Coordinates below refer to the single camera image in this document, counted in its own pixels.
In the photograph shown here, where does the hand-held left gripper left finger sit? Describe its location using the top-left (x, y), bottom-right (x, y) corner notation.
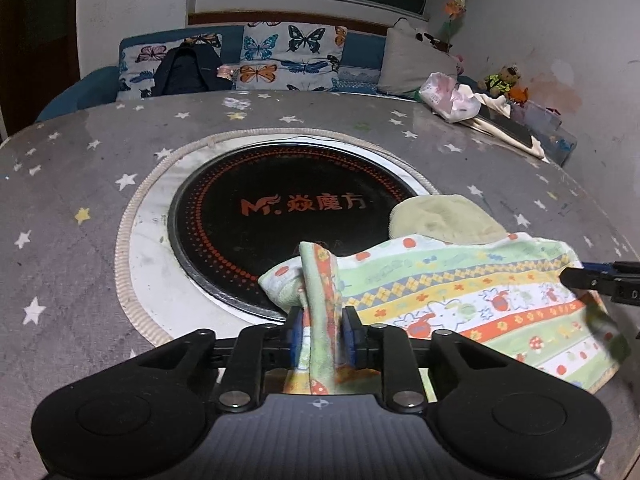
top-left (135, 308), bottom-right (303, 413)

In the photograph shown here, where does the grey star print tablecloth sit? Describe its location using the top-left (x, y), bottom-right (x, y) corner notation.
top-left (0, 87), bottom-right (640, 480)

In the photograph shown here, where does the grey pillow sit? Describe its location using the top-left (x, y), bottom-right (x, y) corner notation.
top-left (377, 26), bottom-right (461, 97)

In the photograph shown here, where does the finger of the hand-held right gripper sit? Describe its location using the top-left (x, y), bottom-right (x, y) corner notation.
top-left (559, 266), bottom-right (640, 307)
top-left (582, 260), bottom-right (640, 275)

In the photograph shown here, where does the pink white tissue pack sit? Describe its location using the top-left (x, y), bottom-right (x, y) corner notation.
top-left (418, 72), bottom-right (482, 123)

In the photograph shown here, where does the clear plastic storage box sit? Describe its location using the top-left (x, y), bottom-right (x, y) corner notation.
top-left (510, 99), bottom-right (578, 166)

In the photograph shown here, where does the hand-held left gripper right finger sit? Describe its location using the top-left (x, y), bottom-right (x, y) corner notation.
top-left (342, 306), bottom-right (511, 414)

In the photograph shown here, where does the panda plush toy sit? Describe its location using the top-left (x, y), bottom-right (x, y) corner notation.
top-left (392, 17), bottom-right (451, 53)

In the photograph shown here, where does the small butterfly print cushion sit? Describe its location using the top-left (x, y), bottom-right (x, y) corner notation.
top-left (117, 33), bottom-right (223, 102)

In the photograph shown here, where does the large butterfly print cushion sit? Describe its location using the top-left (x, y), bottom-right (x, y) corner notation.
top-left (235, 21), bottom-right (349, 92)

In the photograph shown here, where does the teddy bear in yellow vest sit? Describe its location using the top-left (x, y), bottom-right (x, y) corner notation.
top-left (477, 64), bottom-right (522, 98)

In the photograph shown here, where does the patterned child's pajama top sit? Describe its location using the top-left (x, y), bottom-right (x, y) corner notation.
top-left (258, 194), bottom-right (632, 396)

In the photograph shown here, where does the black smartphone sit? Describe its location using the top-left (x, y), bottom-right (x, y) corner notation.
top-left (475, 114), bottom-right (535, 150)

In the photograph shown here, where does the colourful paper pinwheel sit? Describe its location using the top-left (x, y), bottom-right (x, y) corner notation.
top-left (442, 0), bottom-right (468, 43)

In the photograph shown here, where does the black backpack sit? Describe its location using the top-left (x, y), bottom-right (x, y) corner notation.
top-left (151, 44), bottom-right (223, 97)

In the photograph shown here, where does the blue sofa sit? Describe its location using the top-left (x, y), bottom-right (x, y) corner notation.
top-left (35, 24), bottom-right (481, 123)

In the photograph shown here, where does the round black induction cooker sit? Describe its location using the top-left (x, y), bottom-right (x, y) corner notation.
top-left (127, 135), bottom-right (443, 326)

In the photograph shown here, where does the cream folded cloth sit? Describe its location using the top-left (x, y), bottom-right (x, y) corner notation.
top-left (457, 85), bottom-right (551, 161)

